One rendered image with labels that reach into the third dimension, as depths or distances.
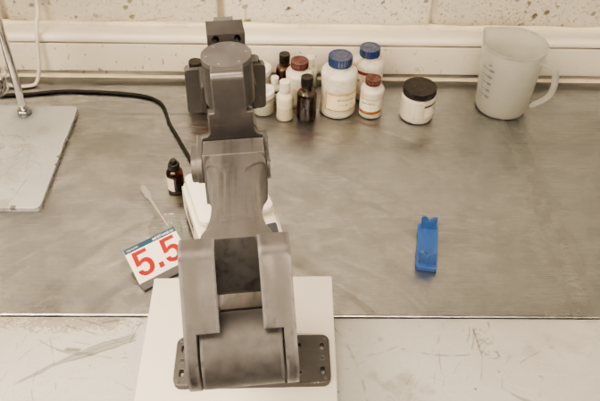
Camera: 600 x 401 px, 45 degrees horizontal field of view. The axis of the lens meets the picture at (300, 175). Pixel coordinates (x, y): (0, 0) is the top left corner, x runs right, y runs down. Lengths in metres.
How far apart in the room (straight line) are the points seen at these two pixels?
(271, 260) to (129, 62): 1.06
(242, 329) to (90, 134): 0.92
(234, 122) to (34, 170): 0.65
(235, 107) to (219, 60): 0.05
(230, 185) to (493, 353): 0.55
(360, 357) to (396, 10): 0.78
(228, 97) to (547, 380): 0.61
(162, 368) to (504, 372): 0.47
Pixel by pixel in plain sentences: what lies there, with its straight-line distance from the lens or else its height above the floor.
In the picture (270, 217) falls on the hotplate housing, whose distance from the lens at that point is 1.14.
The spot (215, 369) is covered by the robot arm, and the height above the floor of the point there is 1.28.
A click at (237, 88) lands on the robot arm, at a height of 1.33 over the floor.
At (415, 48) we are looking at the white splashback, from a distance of 1.55.
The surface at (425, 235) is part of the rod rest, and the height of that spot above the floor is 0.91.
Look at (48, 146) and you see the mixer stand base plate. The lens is 1.44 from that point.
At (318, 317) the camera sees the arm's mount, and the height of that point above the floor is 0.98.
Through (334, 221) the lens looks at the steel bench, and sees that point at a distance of 1.24.
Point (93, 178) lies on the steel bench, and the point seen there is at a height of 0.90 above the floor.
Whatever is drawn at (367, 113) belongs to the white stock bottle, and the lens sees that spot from 1.46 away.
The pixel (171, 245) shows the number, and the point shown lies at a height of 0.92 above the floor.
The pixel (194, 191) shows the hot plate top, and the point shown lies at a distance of 1.17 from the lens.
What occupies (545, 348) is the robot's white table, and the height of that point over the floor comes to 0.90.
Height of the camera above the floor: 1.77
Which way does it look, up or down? 41 degrees down
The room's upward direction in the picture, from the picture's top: 1 degrees clockwise
